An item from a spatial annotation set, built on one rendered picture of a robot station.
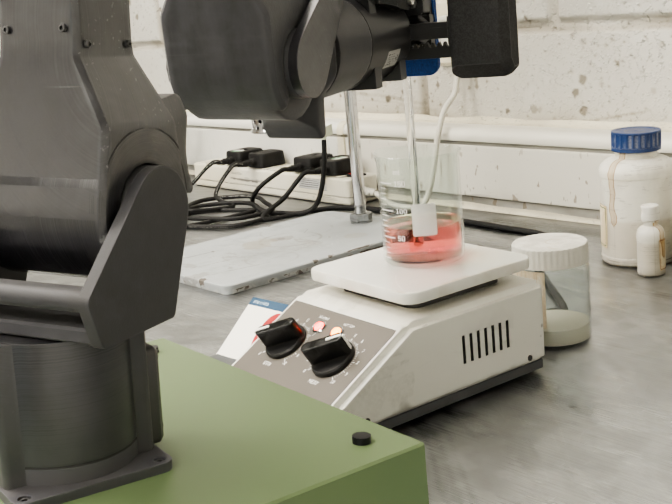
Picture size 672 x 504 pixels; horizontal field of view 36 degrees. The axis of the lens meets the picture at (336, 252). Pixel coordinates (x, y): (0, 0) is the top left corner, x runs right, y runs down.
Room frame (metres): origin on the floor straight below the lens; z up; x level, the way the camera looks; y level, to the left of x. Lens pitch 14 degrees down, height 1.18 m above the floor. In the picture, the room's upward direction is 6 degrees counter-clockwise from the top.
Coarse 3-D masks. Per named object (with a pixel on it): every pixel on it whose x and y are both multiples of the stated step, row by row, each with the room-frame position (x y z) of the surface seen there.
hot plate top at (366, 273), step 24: (336, 264) 0.76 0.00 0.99; (360, 264) 0.75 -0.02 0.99; (384, 264) 0.74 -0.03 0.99; (456, 264) 0.72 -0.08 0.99; (480, 264) 0.72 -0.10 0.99; (504, 264) 0.71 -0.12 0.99; (528, 264) 0.72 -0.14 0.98; (360, 288) 0.70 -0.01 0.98; (384, 288) 0.68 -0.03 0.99; (408, 288) 0.67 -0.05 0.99; (432, 288) 0.67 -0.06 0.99; (456, 288) 0.68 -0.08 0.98
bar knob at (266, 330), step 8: (280, 320) 0.70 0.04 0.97; (288, 320) 0.69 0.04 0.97; (264, 328) 0.70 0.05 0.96; (272, 328) 0.70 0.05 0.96; (280, 328) 0.69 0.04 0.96; (288, 328) 0.69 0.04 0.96; (296, 328) 0.69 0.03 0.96; (304, 328) 0.71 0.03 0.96; (264, 336) 0.70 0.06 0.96; (272, 336) 0.70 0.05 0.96; (280, 336) 0.70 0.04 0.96; (288, 336) 0.70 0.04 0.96; (296, 336) 0.69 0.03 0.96; (304, 336) 0.70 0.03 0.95; (264, 344) 0.70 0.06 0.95; (272, 344) 0.70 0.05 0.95; (280, 344) 0.70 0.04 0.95; (288, 344) 0.69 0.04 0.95; (296, 344) 0.69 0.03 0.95; (272, 352) 0.70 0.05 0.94; (280, 352) 0.69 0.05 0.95; (288, 352) 0.69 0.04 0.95
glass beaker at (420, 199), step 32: (384, 160) 0.73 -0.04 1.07; (416, 160) 0.72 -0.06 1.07; (448, 160) 0.73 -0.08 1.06; (384, 192) 0.73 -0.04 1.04; (416, 192) 0.72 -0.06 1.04; (448, 192) 0.73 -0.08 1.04; (384, 224) 0.74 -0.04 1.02; (416, 224) 0.72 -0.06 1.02; (448, 224) 0.72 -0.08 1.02; (384, 256) 0.75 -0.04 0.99; (416, 256) 0.72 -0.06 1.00; (448, 256) 0.72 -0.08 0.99
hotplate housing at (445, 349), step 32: (320, 288) 0.76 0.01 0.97; (480, 288) 0.72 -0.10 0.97; (512, 288) 0.71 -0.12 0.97; (384, 320) 0.67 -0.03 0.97; (416, 320) 0.66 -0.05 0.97; (448, 320) 0.67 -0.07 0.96; (480, 320) 0.69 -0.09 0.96; (512, 320) 0.70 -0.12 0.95; (384, 352) 0.64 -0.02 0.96; (416, 352) 0.65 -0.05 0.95; (448, 352) 0.67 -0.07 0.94; (480, 352) 0.68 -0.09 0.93; (512, 352) 0.70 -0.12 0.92; (544, 352) 0.72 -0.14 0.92; (352, 384) 0.63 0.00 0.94; (384, 384) 0.64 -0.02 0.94; (416, 384) 0.65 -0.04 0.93; (448, 384) 0.67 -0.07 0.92; (480, 384) 0.69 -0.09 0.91; (384, 416) 0.63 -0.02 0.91; (416, 416) 0.65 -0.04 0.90
